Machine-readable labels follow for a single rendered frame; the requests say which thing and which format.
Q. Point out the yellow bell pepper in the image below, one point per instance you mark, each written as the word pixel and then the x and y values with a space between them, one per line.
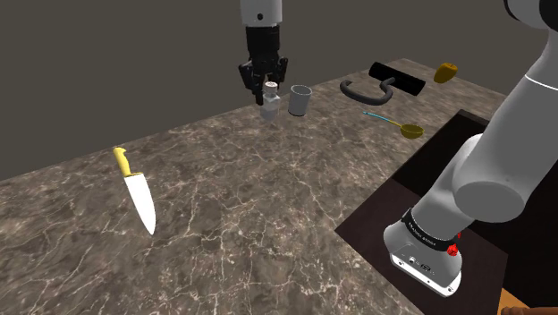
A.
pixel 444 73

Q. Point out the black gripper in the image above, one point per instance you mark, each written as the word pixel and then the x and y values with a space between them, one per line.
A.
pixel 262 42

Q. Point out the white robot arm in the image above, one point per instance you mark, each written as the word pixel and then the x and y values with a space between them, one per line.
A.
pixel 488 174

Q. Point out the grey cup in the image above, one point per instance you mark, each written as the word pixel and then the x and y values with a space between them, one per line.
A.
pixel 299 103

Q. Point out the dark robot stand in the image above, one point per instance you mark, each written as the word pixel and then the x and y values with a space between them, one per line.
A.
pixel 370 237

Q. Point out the clear glass shaker bottle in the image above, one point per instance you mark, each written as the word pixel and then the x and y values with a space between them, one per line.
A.
pixel 269 107

